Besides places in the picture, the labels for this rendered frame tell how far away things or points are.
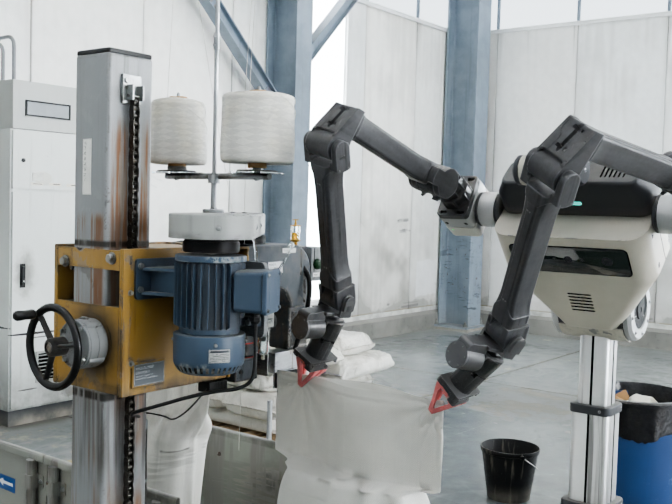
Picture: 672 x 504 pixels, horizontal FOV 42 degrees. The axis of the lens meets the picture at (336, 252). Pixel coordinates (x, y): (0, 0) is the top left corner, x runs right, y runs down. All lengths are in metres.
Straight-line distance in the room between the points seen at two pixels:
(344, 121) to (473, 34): 9.06
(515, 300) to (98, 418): 0.92
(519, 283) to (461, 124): 9.11
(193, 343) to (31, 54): 4.99
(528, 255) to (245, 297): 0.57
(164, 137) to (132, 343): 0.50
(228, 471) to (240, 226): 1.19
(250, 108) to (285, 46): 6.37
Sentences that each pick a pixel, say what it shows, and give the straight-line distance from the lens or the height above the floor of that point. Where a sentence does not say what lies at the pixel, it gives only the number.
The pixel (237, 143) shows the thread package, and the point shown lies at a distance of 1.92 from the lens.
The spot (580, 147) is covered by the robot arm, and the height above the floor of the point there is 1.56.
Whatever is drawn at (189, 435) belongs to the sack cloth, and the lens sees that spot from 2.43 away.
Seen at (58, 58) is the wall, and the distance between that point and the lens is 6.78.
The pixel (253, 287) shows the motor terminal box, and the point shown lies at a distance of 1.80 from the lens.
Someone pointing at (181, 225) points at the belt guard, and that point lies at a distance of 1.81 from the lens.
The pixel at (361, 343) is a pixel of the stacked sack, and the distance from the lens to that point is 5.68.
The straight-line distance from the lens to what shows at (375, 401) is 2.01.
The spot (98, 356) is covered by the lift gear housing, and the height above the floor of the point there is 1.11.
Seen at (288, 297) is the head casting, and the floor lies 1.20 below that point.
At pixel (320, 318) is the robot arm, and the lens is 2.05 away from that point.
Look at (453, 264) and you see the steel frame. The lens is 10.83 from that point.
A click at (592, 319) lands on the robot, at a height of 1.17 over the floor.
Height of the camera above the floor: 1.44
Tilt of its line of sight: 3 degrees down
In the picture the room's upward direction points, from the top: 2 degrees clockwise
